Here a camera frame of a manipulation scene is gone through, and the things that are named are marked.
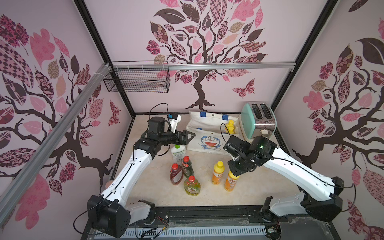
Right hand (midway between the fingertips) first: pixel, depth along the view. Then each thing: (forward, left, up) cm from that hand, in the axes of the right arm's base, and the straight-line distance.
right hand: (232, 169), depth 68 cm
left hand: (+15, +21, +5) cm, 26 cm away
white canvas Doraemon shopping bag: (+33, +7, -12) cm, 36 cm away
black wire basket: (+58, +53, +14) cm, 80 cm away
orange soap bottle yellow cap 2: (+1, +6, -1) cm, 6 cm away
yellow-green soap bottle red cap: (-4, +20, -10) cm, 22 cm away
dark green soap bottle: (+4, +22, -8) cm, 23 cm away
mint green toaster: (+34, -23, -4) cm, 41 cm away
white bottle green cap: (+14, +28, -8) cm, 32 cm away
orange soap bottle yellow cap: (+25, -3, +1) cm, 25 cm away
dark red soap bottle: (+2, +27, -8) cm, 28 cm away
